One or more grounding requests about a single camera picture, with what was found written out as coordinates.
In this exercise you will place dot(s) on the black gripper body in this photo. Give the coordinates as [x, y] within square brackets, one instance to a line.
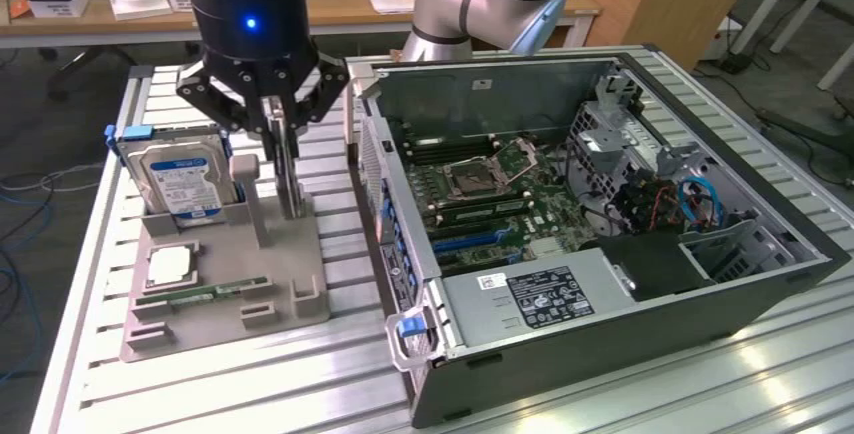
[250, 39]

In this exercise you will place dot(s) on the black and green graphics card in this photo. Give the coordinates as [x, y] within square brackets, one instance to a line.
[286, 179]

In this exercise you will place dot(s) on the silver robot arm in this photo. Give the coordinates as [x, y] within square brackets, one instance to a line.
[454, 4]

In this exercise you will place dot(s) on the hard disk with blue carrier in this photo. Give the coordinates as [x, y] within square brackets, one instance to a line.
[180, 179]

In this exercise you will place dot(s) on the wooden desk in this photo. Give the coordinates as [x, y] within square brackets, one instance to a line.
[134, 26]

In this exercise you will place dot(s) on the white square holder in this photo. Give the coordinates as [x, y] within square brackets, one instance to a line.
[140, 1]

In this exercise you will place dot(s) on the CPU socket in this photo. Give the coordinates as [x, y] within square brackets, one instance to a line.
[474, 179]

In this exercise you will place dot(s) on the white box with black lid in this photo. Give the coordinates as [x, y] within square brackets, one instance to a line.
[56, 8]

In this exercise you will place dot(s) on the metal socket cover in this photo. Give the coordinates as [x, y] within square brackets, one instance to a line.
[516, 159]

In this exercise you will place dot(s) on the black RAM stick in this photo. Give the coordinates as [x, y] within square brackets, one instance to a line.
[480, 211]

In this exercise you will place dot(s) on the grey parts rack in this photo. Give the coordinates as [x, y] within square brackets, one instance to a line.
[267, 264]

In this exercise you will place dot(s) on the silver CPU chip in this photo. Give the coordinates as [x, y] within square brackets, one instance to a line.
[170, 266]

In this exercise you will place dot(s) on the green RAM stick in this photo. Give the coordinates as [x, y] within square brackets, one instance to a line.
[200, 294]

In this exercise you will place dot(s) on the perforated metal disk bay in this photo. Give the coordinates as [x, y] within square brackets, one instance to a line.
[601, 154]

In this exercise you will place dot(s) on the grey power supply unit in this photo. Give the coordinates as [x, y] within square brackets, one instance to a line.
[554, 294]

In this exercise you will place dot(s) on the wooden cabinet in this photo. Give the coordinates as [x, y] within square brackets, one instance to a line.
[667, 4]

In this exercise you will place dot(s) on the black floor box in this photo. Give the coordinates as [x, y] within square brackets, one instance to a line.
[734, 64]

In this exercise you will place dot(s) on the black open PC case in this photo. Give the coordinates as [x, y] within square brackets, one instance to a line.
[601, 354]

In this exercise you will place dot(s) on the grey plastic disk bay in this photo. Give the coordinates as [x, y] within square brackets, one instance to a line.
[734, 244]

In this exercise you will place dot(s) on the white table frame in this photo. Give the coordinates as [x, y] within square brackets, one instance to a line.
[794, 4]

